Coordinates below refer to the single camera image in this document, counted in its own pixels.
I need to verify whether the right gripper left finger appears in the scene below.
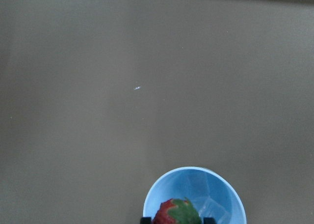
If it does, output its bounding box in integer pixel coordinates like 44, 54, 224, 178
140, 217, 151, 224

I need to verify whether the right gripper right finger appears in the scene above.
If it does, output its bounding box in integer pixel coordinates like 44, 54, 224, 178
203, 217, 214, 224

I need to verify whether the red strawberry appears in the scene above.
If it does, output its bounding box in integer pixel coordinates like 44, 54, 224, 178
152, 198, 202, 224

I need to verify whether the light blue cup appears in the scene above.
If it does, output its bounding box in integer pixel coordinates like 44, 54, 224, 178
142, 167, 247, 224

